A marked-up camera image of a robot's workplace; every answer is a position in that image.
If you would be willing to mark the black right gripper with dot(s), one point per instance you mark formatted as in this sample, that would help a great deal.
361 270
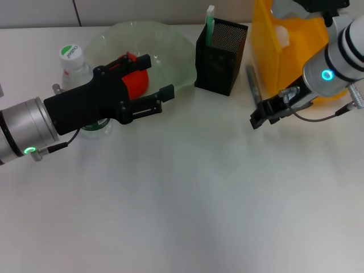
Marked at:
293 101

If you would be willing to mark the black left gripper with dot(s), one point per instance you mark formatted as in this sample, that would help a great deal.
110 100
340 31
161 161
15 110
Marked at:
85 105

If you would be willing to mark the red-orange toy orange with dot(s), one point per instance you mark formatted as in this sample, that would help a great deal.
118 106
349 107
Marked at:
139 84

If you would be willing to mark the green utility knife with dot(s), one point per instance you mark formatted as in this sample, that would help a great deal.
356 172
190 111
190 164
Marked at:
210 25

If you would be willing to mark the green label water bottle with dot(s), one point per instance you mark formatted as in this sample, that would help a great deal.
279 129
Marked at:
71 57

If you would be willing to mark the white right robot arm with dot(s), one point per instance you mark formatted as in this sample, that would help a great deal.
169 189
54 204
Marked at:
341 57

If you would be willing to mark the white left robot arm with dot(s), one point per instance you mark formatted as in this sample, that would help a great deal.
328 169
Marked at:
25 128

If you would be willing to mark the pale green glass fruit plate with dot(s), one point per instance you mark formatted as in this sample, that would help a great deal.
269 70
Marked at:
170 57

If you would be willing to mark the black mesh pen holder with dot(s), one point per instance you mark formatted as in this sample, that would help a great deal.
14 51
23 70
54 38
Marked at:
216 74

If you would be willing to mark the yellow plastic storage bin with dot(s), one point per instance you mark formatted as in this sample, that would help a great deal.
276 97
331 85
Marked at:
295 57

